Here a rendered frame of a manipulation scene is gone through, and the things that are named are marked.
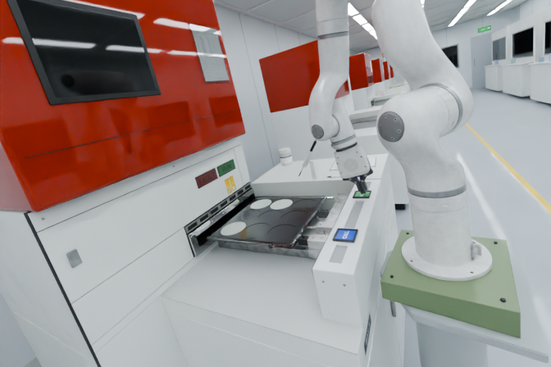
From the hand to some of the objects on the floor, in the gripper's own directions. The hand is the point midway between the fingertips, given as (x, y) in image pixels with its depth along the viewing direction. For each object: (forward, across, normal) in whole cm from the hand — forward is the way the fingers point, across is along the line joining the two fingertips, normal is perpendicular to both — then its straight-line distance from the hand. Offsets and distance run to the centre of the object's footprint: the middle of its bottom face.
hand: (362, 187), depth 88 cm
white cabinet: (+92, +46, -2) cm, 103 cm away
